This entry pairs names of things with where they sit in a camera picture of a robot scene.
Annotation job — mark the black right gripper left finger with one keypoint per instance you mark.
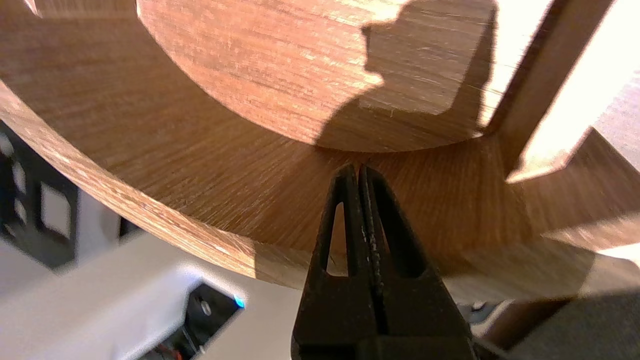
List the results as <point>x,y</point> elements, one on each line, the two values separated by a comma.
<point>330,305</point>

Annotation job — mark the robot chassis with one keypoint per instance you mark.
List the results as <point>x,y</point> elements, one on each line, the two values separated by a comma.
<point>100,290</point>

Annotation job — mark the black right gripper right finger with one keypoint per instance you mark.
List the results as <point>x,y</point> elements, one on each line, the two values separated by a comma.
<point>420,305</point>

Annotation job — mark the curved wooden table drawer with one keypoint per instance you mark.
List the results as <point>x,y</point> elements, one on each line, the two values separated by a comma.
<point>200,125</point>

